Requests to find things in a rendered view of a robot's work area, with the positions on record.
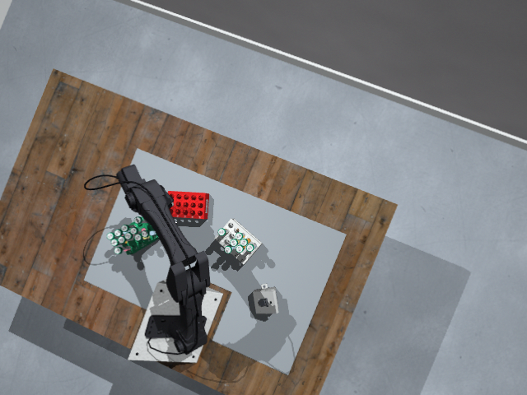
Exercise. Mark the white tube rack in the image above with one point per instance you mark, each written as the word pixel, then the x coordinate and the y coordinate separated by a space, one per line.
pixel 235 227

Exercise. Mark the grey bench mat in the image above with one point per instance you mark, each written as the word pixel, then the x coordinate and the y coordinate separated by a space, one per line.
pixel 296 257

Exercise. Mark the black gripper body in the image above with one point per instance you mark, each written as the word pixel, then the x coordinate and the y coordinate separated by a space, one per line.
pixel 168 198

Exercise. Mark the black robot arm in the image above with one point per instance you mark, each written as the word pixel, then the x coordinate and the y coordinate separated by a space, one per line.
pixel 178 249

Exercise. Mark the green test tube rack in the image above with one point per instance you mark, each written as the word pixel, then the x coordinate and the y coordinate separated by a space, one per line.
pixel 143 243

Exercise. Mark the red test tube rack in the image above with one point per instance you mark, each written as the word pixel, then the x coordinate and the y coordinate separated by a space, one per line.
pixel 187 207

